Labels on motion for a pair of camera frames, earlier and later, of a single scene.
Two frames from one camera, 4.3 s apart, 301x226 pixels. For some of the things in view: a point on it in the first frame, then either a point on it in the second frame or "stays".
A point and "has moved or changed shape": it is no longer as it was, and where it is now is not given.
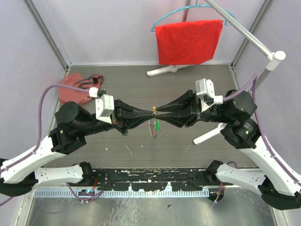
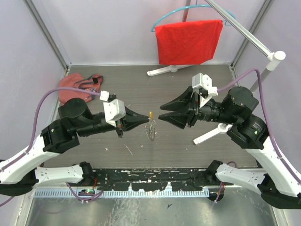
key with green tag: (157, 125) -> (153, 129)
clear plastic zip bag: (152, 123) has moved or changed shape
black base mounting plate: (150, 179) stays
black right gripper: (184, 102) stays
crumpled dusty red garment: (76, 80) stays
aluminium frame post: (41, 15) stays
